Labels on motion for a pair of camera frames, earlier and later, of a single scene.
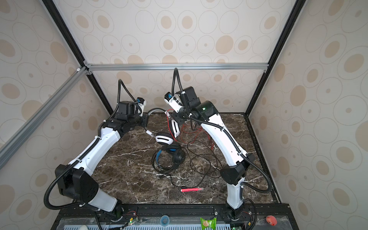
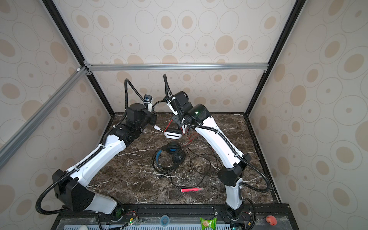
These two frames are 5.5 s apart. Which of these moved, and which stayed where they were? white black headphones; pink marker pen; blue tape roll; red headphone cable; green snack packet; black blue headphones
Moved: red headphone cable; white black headphones
Stayed: pink marker pen; green snack packet; black blue headphones; blue tape roll
